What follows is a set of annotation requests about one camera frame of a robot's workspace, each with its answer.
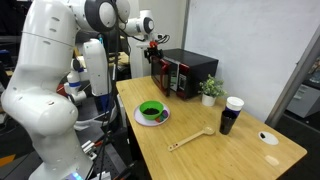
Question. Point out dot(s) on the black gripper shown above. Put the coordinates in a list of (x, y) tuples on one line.
[(152, 51)]

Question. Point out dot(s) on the black red microwave door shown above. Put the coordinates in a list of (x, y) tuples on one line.
[(160, 74)]

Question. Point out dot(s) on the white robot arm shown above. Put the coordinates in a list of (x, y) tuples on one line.
[(46, 53)]

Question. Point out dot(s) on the black microwave oven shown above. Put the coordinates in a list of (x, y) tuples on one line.
[(187, 69)]

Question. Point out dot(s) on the green bowl with dark contents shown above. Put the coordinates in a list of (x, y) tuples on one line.
[(151, 109)]

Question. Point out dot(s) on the purple item on plate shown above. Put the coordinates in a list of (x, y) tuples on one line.
[(162, 117)]

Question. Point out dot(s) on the white round plate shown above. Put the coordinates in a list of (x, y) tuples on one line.
[(138, 117)]

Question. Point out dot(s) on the small potted green plant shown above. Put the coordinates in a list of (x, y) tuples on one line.
[(211, 89)]

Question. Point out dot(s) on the wooden spoon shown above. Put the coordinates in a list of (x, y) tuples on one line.
[(207, 130)]

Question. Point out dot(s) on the dark tumbler cup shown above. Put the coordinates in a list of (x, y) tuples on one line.
[(228, 118)]

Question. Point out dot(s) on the grey drawer cabinet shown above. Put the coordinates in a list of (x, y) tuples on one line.
[(305, 102)]

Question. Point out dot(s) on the white table cable grommet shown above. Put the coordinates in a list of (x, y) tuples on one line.
[(268, 138)]

